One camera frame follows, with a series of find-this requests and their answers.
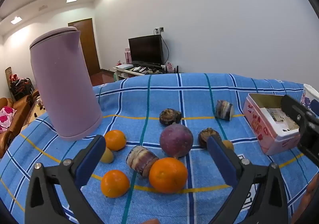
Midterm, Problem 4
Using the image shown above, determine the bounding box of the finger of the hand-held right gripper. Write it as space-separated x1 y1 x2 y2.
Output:
281 94 319 127
298 120 319 162

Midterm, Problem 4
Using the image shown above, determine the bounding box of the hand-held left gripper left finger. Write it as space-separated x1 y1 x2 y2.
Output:
24 135 107 224

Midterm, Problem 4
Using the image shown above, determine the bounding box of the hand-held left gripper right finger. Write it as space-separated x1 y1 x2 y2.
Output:
206 135 289 224

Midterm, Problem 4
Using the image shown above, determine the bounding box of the small yellow fruit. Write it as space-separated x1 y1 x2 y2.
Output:
100 147 114 164
222 140 235 152

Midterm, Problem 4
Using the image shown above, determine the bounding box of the orange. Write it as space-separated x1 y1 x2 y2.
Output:
149 157 188 194
101 170 130 198
104 130 127 151

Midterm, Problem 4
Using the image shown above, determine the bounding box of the pink tin box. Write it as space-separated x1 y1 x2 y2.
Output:
243 93 303 156

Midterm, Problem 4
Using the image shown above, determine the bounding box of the brown taro chunk front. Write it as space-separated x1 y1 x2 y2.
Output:
126 145 159 178

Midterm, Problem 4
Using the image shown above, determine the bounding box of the purple round turnip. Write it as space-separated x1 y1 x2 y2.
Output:
159 124 193 160

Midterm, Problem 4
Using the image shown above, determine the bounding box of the person's right forearm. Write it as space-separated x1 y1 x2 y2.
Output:
291 179 319 224

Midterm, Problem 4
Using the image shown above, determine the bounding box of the white floral cup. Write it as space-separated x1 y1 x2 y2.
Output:
300 84 319 117

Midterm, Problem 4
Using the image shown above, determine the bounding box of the printed paper leaflet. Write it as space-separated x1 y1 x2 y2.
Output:
263 107 299 131

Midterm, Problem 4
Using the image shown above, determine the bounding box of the lilac electric kettle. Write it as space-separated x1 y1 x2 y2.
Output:
29 27 103 142

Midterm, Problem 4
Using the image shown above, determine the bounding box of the blue plaid blanket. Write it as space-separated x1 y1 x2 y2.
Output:
0 72 319 224

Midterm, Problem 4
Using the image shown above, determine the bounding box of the brown leather sofa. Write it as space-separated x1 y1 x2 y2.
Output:
0 89 40 160

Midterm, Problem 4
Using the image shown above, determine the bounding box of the white television stand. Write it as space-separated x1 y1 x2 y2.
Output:
113 64 180 82

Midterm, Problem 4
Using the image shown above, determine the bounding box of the pink floral cushion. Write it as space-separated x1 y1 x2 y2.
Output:
0 106 17 133

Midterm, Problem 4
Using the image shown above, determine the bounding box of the dark clothes rack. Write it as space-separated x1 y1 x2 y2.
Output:
4 66 35 101

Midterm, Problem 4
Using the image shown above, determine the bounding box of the brown wooden door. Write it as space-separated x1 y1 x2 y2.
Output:
68 18 101 76

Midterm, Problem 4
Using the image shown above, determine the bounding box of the black television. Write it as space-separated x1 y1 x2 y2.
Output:
128 35 164 65

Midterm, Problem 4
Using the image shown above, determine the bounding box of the black television cable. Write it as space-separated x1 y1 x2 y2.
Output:
161 35 170 65

